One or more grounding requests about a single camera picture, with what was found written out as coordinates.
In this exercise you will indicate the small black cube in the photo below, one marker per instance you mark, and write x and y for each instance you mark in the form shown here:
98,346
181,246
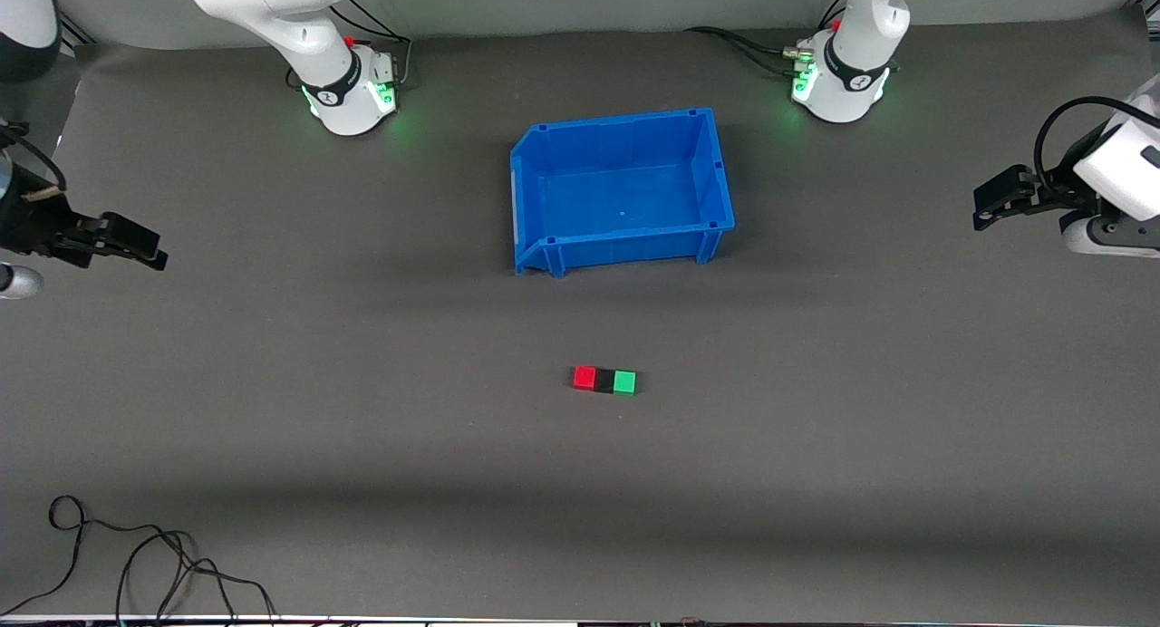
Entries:
604,382

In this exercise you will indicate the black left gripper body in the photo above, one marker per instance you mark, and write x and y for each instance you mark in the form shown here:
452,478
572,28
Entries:
1057,197

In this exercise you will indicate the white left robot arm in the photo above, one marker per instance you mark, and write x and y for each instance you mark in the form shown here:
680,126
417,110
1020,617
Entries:
861,29

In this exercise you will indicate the blue plastic storage bin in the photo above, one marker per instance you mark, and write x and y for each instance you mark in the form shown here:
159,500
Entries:
625,201

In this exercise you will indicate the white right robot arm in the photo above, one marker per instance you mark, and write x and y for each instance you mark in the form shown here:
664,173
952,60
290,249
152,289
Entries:
299,29

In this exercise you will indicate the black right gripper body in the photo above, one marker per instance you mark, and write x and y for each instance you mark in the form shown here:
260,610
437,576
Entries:
25,224

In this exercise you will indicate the small green cube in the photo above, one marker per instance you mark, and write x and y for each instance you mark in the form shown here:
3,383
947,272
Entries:
624,382

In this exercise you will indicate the dark grey table mat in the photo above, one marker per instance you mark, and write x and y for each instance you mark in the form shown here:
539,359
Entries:
453,482

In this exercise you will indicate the small red cube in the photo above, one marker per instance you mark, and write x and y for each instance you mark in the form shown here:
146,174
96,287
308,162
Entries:
584,378

